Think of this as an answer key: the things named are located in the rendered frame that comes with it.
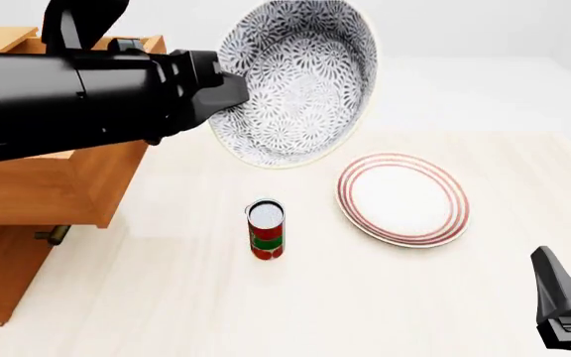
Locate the patterned black and white bowl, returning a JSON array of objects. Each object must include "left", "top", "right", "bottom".
[{"left": 207, "top": 0, "right": 380, "bottom": 170}]

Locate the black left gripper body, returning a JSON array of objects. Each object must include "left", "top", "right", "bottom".
[{"left": 147, "top": 48, "right": 224, "bottom": 146}]

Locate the red and green tin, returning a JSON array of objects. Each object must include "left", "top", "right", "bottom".
[{"left": 244, "top": 197, "right": 286, "bottom": 262}]

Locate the white plate with red rings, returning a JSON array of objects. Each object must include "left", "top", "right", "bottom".
[{"left": 335, "top": 152, "right": 471, "bottom": 250}]

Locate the brass drawer handle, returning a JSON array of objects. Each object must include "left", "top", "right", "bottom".
[{"left": 34, "top": 223, "right": 72, "bottom": 247}]

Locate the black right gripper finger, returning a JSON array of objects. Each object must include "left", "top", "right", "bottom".
[{"left": 529, "top": 245, "right": 571, "bottom": 324}]

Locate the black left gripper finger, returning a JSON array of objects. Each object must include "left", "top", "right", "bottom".
[{"left": 193, "top": 69, "right": 252, "bottom": 121}]

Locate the black plate on stalk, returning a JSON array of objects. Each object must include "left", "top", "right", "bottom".
[{"left": 41, "top": 0, "right": 131, "bottom": 54}]

